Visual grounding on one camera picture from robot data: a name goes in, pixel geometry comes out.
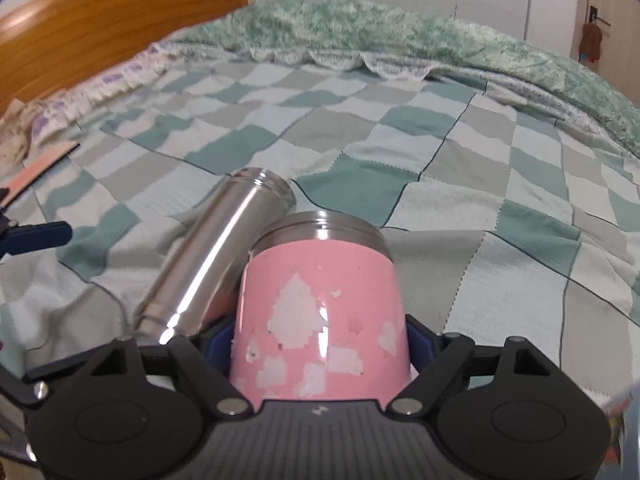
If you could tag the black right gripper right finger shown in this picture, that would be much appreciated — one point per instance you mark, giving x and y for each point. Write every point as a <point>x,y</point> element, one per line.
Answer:
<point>440,361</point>

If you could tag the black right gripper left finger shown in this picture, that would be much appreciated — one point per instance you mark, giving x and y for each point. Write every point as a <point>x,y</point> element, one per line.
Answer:
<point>202,371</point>

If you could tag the pink steel cup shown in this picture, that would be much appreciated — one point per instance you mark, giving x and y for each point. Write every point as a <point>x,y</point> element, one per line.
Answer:
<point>319,314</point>

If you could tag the silver steel thermos bottle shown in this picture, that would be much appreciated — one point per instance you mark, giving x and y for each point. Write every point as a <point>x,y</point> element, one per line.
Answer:
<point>200,281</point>

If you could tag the green grey checkered blanket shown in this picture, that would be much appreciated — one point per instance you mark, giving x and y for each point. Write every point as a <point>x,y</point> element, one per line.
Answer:
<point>501,219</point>

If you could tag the blue black gripper tool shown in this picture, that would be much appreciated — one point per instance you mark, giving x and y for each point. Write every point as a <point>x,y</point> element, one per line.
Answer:
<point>17,240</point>

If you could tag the pink flat board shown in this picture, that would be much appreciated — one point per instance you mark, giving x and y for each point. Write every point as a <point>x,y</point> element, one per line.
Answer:
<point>34,170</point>

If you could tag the white purple patterned pillow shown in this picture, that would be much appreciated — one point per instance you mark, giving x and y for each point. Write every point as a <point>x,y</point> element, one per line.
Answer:
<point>59,111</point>

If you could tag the green floral quilt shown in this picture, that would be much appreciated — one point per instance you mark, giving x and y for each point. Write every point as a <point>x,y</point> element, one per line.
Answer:
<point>343,34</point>

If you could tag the wooden headboard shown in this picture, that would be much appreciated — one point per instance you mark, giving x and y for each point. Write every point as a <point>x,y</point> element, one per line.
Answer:
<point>51,45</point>

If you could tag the brown hanging cloth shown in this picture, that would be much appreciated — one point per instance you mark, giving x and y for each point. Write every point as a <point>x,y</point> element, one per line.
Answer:
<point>590,43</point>

